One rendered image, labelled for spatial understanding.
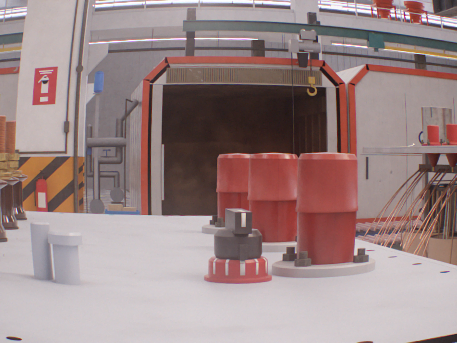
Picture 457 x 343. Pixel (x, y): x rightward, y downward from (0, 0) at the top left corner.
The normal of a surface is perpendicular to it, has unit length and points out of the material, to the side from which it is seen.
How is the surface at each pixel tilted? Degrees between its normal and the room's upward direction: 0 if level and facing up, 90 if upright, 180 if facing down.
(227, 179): 89
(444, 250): 90
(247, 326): 0
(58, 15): 90
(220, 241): 90
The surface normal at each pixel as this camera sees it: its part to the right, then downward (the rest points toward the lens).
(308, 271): -0.38, 0.01
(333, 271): 0.10, 0.01
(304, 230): -0.77, 0.01
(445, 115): 0.37, 0.01
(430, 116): -0.58, 0.00
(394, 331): 0.00, -1.00
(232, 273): -0.16, -0.02
